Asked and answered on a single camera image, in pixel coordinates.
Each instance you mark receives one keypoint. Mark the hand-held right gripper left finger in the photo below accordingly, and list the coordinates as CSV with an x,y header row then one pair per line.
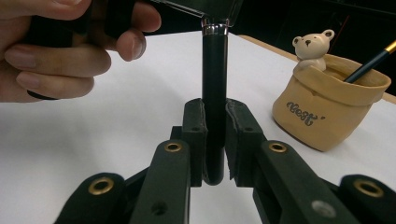
x,y
174,174

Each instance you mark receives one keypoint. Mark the thin dark brush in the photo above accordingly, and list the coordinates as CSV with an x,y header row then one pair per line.
x,y
367,67

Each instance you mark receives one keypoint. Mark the white board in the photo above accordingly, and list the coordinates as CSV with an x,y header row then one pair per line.
x,y
93,140

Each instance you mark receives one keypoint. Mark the black makeup brush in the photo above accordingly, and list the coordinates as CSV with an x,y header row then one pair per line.
x,y
214,77

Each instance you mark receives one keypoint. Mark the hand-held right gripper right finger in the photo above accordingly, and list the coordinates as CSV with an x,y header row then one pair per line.
x,y
280,180

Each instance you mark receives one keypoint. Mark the wooden cup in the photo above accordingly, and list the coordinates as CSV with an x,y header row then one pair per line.
x,y
323,118

